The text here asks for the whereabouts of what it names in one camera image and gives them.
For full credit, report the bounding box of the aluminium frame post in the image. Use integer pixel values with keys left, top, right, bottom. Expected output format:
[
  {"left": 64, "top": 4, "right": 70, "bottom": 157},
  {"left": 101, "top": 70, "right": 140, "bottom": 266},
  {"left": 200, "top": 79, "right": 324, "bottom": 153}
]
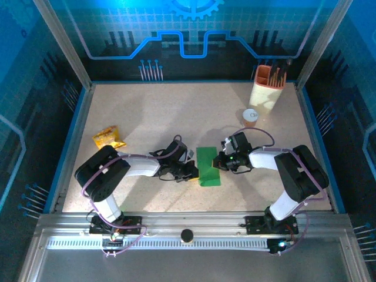
[
  {"left": 33, "top": 0, "right": 95, "bottom": 89},
  {"left": 295, "top": 0, "right": 353, "bottom": 90}
]

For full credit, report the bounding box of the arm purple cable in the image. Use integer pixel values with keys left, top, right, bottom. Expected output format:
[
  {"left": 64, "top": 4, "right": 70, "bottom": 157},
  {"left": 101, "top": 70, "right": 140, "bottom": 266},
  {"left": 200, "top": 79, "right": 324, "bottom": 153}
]
[
  {"left": 81, "top": 134, "right": 182, "bottom": 259},
  {"left": 233, "top": 126, "right": 328, "bottom": 256}
]

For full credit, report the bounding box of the aluminium frame rail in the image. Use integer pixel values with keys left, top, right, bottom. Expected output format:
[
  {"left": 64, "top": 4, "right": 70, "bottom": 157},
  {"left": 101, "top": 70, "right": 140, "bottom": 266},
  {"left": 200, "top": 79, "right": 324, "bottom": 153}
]
[{"left": 33, "top": 210, "right": 353, "bottom": 239}]

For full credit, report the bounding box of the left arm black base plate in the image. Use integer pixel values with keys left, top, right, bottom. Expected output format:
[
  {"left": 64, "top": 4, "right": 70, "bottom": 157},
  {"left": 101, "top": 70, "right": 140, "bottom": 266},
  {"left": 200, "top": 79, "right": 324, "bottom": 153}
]
[{"left": 89, "top": 216, "right": 142, "bottom": 236}]

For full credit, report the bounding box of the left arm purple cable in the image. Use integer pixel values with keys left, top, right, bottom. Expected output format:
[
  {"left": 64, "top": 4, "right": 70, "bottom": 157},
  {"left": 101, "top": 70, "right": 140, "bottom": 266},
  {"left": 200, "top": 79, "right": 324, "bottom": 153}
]
[{"left": 81, "top": 134, "right": 182, "bottom": 259}]

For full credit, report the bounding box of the yellow snack bag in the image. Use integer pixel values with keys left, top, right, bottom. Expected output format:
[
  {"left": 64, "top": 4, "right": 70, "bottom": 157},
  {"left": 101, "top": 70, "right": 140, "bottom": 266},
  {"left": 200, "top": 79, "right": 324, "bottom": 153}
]
[{"left": 92, "top": 125, "right": 127, "bottom": 150}]

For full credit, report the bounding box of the small tin can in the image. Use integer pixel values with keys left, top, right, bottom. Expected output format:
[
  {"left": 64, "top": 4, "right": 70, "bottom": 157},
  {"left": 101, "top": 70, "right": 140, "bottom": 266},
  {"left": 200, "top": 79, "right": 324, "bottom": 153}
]
[{"left": 241, "top": 108, "right": 260, "bottom": 129}]

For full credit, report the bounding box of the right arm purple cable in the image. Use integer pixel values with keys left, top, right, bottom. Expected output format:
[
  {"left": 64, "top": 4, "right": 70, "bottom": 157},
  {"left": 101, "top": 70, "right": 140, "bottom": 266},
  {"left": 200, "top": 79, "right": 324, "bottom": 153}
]
[{"left": 233, "top": 126, "right": 328, "bottom": 256}]

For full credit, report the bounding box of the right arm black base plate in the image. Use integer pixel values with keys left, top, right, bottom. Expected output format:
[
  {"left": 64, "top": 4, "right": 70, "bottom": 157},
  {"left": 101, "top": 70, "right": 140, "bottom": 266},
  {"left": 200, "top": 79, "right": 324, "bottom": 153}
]
[{"left": 244, "top": 215, "right": 299, "bottom": 236}]

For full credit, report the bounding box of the black controller box green LED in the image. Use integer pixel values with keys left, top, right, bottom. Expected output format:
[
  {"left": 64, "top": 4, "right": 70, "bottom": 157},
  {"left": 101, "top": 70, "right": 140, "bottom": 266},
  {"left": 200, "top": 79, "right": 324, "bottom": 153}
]
[
  {"left": 268, "top": 238, "right": 291, "bottom": 255},
  {"left": 102, "top": 231, "right": 124, "bottom": 243}
]

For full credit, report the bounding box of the cream orange utensil holder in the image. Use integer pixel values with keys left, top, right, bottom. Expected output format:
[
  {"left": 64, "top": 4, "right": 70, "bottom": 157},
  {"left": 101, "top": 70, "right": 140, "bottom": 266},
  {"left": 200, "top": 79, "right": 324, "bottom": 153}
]
[{"left": 248, "top": 65, "right": 287, "bottom": 114}]

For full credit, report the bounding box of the white slotted cable duct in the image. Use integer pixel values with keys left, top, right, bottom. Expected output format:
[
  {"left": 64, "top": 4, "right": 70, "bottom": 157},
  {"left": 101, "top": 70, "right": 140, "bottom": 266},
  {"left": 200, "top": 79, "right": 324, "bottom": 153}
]
[{"left": 46, "top": 237, "right": 271, "bottom": 252}]

